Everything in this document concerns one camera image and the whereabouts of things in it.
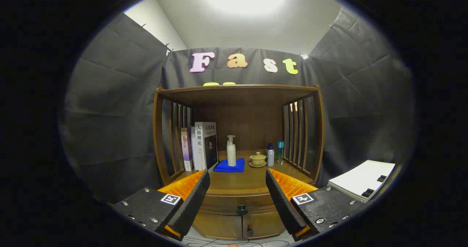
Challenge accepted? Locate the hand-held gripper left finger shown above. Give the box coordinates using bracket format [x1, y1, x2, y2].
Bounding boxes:
[108, 169, 211, 242]

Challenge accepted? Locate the wooden drawer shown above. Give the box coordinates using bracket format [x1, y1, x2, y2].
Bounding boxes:
[199, 192, 286, 216]

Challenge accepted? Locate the wooden cabinet door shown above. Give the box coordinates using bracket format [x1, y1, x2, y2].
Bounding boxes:
[243, 212, 286, 238]
[193, 213, 242, 239]

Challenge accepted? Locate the blue folded cloth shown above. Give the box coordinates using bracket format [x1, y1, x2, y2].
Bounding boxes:
[214, 158, 245, 173]

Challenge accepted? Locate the black backdrop cloth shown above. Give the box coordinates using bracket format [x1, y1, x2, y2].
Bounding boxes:
[60, 7, 415, 203]

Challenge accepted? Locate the thick white book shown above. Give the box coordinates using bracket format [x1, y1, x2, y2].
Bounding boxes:
[191, 121, 219, 172]

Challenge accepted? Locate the white pump bottle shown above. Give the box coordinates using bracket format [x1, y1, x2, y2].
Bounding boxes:
[226, 135, 237, 167]

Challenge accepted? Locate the wooden cabinet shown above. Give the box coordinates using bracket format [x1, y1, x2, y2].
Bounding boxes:
[153, 84, 325, 240]

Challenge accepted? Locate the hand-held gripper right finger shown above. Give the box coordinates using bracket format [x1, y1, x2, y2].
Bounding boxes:
[265, 168, 366, 240]

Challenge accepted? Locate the wooden countertop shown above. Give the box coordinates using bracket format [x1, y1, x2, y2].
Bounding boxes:
[172, 150, 315, 196]

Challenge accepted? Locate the beige lidded teacup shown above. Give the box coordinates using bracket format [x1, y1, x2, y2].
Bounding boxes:
[250, 151, 267, 166]

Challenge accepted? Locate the white metal cabinet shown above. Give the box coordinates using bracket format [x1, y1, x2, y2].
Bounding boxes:
[327, 160, 396, 203]

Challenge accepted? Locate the thin purple book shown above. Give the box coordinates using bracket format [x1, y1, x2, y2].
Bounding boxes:
[181, 127, 193, 172]

